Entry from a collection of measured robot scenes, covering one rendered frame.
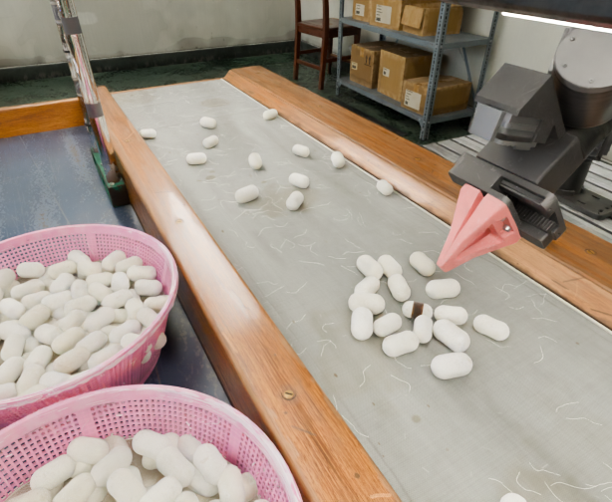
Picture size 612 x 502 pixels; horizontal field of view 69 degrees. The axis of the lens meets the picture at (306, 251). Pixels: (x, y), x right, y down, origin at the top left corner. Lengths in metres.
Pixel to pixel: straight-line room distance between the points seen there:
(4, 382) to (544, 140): 0.51
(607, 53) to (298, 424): 0.36
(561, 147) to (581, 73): 0.06
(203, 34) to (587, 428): 4.80
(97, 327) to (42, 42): 4.39
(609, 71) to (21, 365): 0.55
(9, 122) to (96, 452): 0.98
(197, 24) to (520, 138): 4.66
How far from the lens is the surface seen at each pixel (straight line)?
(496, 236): 0.46
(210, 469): 0.37
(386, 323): 0.45
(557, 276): 0.58
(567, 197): 0.94
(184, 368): 0.53
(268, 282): 0.52
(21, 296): 0.59
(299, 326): 0.46
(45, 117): 1.27
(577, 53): 0.41
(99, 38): 4.83
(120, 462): 0.40
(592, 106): 0.42
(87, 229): 0.62
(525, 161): 0.43
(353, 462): 0.35
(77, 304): 0.54
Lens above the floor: 1.07
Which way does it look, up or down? 36 degrees down
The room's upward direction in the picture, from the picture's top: straight up
